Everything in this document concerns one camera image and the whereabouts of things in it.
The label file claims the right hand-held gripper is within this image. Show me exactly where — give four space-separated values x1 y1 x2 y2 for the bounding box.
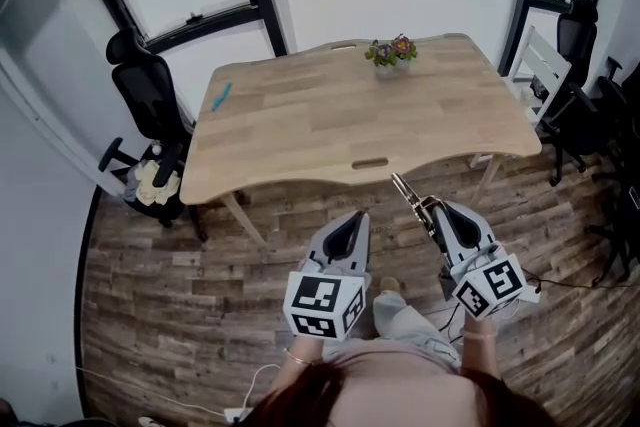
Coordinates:
427 200 542 320

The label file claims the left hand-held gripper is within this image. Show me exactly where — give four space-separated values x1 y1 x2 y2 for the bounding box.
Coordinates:
283 209 373 343

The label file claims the metal pliers object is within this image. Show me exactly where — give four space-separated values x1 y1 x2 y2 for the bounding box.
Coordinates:
390 171 444 247

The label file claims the person's right forearm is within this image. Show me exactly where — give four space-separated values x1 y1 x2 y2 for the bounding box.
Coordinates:
459 314 504 379

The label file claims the person's left forearm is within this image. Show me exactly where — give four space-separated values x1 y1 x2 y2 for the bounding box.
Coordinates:
281 333 330 382

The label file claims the person's light grey trouser leg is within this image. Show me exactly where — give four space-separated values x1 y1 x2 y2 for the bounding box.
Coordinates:
371 291 462 367

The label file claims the wooden table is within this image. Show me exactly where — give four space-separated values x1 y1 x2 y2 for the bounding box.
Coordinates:
178 32 543 250

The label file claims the person's pink shirt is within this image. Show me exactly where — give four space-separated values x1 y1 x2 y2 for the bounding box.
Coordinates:
319 339 502 427

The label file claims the white power strip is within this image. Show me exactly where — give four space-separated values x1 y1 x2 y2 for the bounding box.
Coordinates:
223 406 257 425

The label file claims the potted flowering plant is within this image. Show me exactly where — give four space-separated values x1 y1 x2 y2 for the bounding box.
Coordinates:
363 33 419 75

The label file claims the teal plastic tool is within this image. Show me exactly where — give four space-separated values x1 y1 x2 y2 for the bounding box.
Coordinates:
210 81 235 113

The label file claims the white wooden chair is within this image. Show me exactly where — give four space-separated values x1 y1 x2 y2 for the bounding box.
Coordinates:
503 24 574 127

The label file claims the pile of yellow clothes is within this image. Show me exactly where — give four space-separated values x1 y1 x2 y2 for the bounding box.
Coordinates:
123 158 182 207

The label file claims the black mesh office chair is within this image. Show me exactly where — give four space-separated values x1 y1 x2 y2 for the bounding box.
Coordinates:
536 0 602 187

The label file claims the black office chair with clothes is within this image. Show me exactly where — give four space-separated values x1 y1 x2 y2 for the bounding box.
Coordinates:
97 26 209 244

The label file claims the pink bead bracelet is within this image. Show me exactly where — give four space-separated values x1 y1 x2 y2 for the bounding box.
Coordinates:
460 326 498 341

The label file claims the thin gold bracelet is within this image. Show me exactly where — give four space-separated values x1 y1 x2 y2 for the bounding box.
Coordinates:
283 346 314 367

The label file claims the black cable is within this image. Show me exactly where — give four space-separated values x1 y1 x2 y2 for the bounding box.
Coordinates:
519 264 640 292

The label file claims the white cable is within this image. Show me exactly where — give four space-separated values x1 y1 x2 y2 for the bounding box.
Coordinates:
74 361 282 417

